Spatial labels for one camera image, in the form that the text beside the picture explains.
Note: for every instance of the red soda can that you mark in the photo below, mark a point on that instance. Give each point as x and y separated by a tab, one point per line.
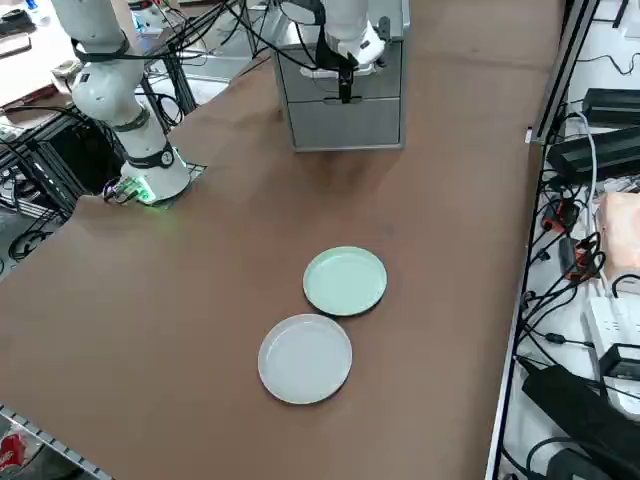
14	450

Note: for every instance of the green plate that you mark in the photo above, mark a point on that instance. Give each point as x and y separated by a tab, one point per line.
345	280

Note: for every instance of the white plate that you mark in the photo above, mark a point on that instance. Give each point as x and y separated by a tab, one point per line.
305	360

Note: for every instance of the orange black plug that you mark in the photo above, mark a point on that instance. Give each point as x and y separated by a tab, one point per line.
562	215
590	257

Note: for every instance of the white power strip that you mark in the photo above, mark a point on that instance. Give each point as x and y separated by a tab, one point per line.
612	322

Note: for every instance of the gray metal cabinet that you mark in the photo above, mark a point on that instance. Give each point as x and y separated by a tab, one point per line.
400	30

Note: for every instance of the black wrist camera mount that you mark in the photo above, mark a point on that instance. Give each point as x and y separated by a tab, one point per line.
384	27

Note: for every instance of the white side table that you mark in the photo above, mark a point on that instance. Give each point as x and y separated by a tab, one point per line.
30	70

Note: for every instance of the pale pink plastic pack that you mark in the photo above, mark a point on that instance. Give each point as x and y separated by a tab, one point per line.
620	235

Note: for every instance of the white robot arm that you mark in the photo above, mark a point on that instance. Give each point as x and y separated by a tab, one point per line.
105	95

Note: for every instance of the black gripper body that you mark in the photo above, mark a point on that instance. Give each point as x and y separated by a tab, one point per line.
340	62

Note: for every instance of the black bag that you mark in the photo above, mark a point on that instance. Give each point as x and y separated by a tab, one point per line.
575	400

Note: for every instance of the dark grey power adapter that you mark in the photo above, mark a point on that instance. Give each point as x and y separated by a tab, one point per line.
595	152

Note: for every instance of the aluminium camera post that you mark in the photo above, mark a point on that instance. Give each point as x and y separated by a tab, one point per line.
565	70

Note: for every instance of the black aluminium frame rack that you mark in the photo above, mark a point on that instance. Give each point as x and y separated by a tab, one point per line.
65	150

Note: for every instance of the black power adapter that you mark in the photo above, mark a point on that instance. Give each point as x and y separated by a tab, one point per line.
612	107

